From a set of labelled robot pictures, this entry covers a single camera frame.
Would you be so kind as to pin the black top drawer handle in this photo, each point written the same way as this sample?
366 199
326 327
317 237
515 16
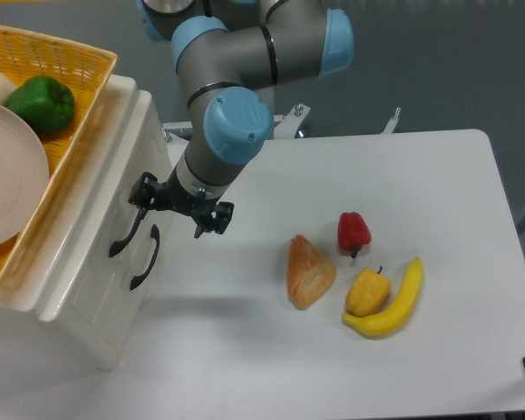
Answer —
118 246

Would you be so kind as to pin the yellow wicker basket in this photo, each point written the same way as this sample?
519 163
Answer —
59 81

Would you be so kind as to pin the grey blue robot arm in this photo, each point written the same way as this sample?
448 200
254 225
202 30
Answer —
224 54

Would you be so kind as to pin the beige round plate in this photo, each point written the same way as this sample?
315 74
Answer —
24 174

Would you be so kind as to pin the white drawer cabinet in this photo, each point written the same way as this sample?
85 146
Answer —
27 291

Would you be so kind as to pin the green bell pepper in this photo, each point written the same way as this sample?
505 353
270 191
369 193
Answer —
44 103

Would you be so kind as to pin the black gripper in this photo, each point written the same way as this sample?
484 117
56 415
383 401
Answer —
210 217

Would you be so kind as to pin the yellow banana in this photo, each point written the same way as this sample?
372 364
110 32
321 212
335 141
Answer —
388 319

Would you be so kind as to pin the yellow bell pepper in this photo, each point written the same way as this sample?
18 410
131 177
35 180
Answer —
369 290

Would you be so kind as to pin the orange bread piece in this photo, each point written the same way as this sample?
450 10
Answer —
310 273

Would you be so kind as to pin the red bell pepper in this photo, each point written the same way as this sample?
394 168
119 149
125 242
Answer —
353 233

